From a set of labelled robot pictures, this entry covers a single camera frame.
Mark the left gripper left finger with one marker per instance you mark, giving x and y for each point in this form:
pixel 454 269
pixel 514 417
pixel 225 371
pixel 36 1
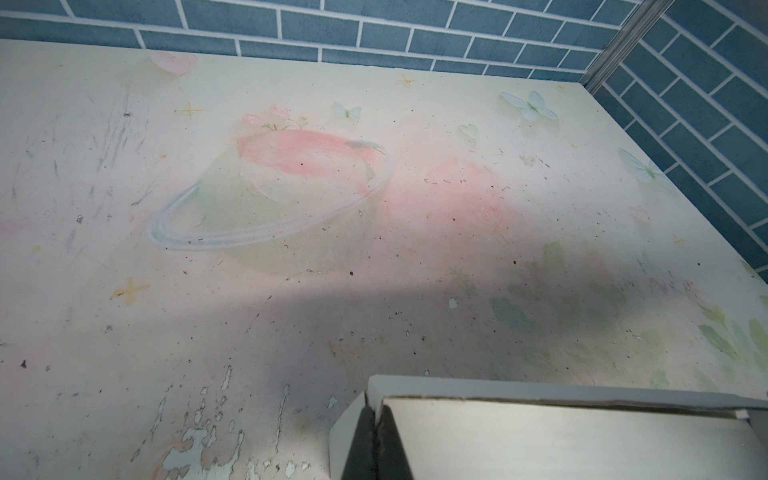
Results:
pixel 356 440

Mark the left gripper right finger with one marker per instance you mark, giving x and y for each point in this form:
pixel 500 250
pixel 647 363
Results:
pixel 391 459

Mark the white paper box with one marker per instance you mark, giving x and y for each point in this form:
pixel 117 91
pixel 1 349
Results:
pixel 477 429

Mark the right aluminium corner post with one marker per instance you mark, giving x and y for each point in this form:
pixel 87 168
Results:
pixel 639 23

